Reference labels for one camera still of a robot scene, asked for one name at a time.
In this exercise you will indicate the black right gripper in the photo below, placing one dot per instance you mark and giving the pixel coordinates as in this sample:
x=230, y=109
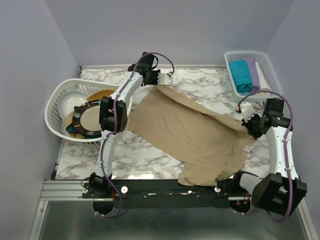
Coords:
x=254, y=134

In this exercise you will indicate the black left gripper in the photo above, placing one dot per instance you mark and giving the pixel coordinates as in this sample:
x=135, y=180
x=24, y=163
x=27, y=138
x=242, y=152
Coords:
x=155, y=81

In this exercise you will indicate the beige t shirt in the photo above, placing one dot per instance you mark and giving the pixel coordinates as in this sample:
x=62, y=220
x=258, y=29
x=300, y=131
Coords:
x=211, y=145

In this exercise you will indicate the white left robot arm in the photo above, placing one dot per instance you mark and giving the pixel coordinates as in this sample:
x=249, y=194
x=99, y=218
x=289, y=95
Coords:
x=113, y=118

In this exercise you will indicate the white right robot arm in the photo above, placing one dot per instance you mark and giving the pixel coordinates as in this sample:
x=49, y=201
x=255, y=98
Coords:
x=281, y=190

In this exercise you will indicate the white rolled t shirt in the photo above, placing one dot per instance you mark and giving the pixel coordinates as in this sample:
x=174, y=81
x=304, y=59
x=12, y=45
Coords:
x=262, y=81

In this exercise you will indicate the woven tan placemat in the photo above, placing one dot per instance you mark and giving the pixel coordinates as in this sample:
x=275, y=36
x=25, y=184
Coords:
x=100, y=94

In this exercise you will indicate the teal rolled t shirt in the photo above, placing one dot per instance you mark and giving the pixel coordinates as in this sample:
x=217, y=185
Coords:
x=241, y=76

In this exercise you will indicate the purple rolled t shirt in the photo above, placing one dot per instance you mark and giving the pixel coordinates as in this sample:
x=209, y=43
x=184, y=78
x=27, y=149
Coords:
x=253, y=73

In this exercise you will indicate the striped rim ceramic plate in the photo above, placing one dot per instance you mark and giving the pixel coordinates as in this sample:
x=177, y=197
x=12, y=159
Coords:
x=83, y=122

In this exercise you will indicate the white round dish basket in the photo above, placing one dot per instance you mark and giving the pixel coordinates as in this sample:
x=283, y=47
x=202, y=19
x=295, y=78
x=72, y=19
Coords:
x=53, y=119

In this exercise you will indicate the white bowl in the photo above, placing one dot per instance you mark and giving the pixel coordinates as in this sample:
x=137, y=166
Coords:
x=70, y=100

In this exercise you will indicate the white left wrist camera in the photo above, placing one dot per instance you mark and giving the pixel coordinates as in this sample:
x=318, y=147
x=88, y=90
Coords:
x=164, y=79

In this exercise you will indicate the aluminium frame rail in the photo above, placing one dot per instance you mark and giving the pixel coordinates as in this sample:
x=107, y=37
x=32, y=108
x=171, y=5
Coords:
x=71, y=190

